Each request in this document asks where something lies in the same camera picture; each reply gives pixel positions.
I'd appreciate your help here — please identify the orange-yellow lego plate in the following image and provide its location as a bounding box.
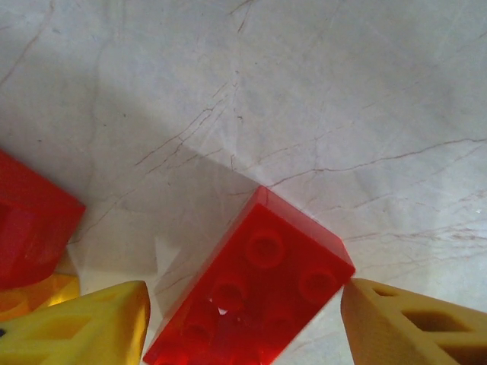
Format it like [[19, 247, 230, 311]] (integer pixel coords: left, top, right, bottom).
[[0, 271, 81, 322]]

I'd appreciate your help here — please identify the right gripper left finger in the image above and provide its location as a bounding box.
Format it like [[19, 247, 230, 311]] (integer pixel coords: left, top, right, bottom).
[[0, 280, 151, 365]]

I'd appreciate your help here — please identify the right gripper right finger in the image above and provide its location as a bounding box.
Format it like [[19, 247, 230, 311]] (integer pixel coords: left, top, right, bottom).
[[339, 277, 487, 365]]

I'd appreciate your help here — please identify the red sloped lego brick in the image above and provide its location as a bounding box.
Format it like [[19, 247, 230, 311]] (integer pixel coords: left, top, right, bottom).
[[0, 150, 87, 290]]

